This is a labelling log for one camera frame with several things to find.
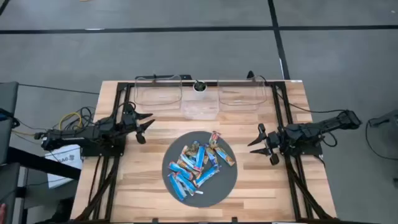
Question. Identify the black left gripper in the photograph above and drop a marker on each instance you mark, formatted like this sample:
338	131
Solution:
130	124

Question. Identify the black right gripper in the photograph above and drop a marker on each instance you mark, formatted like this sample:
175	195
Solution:
272	146

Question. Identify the orange print granola bar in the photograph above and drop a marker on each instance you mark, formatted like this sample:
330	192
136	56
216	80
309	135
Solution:
194	171
224	156
190	148

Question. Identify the red edged granola bar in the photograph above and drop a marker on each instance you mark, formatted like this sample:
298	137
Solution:
214	137

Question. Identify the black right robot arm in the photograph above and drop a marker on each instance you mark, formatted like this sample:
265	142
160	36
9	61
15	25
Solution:
326	124

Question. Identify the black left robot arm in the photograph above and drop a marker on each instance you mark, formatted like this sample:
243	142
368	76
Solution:
71	138

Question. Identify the small clear plastic bin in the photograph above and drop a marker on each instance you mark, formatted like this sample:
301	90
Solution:
199	105

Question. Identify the round grey woven placemat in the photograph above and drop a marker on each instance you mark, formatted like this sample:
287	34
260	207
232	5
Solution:
217	193

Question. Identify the small plant in white pot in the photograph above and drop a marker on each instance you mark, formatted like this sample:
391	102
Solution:
200	86

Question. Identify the black knob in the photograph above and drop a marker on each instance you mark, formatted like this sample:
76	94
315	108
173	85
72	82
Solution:
250	74

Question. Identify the white printed paper strip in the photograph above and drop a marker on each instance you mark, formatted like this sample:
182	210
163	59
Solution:
199	192

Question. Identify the black table clamp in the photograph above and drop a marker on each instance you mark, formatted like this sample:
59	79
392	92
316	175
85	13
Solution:
234	220
155	220

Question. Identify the white printed paper sheet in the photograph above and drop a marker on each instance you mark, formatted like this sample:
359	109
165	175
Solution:
62	174

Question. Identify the black metal beam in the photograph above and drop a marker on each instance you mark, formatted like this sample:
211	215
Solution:
43	163

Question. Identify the grey stand base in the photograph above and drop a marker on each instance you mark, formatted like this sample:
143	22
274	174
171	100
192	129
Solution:
385	119

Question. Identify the grey upholstered seat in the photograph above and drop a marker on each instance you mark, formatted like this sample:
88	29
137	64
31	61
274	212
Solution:
7	118
7	193

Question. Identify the person's hand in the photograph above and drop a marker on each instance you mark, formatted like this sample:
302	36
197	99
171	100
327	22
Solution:
2	211

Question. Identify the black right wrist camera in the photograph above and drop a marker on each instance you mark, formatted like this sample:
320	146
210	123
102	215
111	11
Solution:
275	140

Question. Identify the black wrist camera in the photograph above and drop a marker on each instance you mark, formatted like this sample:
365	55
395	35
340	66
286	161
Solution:
275	140
128	119

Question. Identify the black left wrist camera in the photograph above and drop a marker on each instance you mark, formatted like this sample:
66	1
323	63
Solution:
128	119

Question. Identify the black mount bar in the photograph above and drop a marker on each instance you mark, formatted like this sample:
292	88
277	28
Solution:
186	76

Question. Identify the black aluminium table frame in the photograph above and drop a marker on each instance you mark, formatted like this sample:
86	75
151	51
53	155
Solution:
211	83

